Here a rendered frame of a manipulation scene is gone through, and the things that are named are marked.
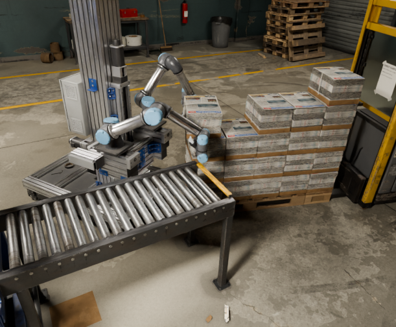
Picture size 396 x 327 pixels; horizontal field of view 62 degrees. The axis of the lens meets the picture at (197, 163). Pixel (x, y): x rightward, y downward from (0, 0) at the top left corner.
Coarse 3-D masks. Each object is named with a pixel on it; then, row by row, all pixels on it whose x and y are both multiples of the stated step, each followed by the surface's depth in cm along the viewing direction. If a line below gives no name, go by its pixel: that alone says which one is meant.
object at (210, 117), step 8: (192, 112) 261; (200, 112) 262; (208, 112) 263; (216, 112) 263; (192, 120) 264; (200, 120) 265; (208, 120) 266; (216, 120) 266; (208, 128) 270; (216, 128) 271
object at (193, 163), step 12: (168, 168) 240; (180, 168) 241; (192, 168) 247; (120, 180) 225; (132, 180) 226; (72, 192) 213; (84, 192) 213; (24, 204) 201; (36, 204) 201; (0, 216) 192; (0, 228) 196
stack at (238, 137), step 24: (240, 120) 308; (216, 144) 279; (240, 144) 285; (264, 144) 290; (288, 144) 294; (312, 144) 299; (216, 168) 292; (240, 168) 297; (264, 168) 303; (288, 168) 308; (216, 192) 307; (240, 192) 312; (264, 192) 319
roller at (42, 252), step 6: (30, 210) 197; (36, 210) 197; (30, 216) 194; (36, 216) 192; (36, 222) 188; (36, 228) 184; (42, 228) 186; (36, 234) 180; (42, 234) 181; (36, 240) 177; (42, 240) 177; (36, 246) 174; (42, 246) 173; (42, 252) 169
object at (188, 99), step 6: (186, 96) 288; (192, 96) 288; (198, 96) 289; (204, 96) 290; (210, 96) 290; (186, 102) 280; (192, 102) 281; (198, 102) 281; (204, 102) 281; (210, 102) 282; (216, 102) 282
